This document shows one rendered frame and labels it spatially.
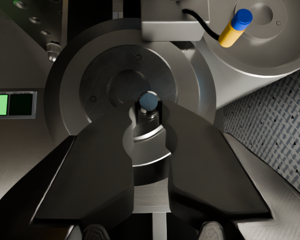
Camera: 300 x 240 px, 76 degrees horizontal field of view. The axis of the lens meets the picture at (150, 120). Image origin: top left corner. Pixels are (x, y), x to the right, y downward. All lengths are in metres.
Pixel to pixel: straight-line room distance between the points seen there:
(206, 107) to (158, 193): 0.36
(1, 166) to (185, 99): 0.52
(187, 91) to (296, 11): 0.14
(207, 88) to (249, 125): 0.18
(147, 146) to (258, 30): 0.14
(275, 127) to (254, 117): 0.05
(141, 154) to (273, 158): 0.19
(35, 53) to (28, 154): 1.54
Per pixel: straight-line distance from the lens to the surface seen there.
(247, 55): 0.20
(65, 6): 0.22
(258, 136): 0.32
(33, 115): 0.56
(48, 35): 0.55
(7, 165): 0.60
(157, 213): 0.52
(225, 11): 0.22
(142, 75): 0.15
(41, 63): 1.98
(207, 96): 0.17
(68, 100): 0.17
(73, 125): 0.16
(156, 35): 0.17
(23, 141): 0.58
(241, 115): 0.37
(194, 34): 0.17
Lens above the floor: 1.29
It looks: 7 degrees down
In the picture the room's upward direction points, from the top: 179 degrees clockwise
